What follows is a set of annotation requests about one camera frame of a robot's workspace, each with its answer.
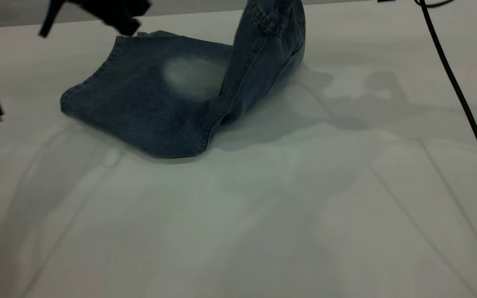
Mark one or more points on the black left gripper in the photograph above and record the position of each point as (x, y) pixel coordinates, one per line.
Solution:
(114, 8)

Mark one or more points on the blue denim shorts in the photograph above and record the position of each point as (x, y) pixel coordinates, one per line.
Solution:
(147, 91)

